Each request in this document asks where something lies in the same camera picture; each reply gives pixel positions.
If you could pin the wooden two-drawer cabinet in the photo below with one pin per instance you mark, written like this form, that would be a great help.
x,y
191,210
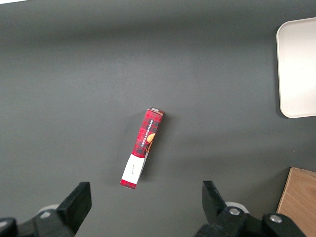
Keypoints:
x,y
301,197

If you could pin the beige rectangular plastic tray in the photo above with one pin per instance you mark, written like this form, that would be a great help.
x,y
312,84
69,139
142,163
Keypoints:
x,y
298,69

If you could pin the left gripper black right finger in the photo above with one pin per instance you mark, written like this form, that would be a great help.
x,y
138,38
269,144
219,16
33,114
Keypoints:
x,y
214,205

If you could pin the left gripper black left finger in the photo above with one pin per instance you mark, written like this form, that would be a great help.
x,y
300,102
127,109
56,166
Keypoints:
x,y
74,207

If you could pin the red plaid shortbread cookie box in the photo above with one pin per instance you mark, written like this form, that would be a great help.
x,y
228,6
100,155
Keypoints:
x,y
148,128

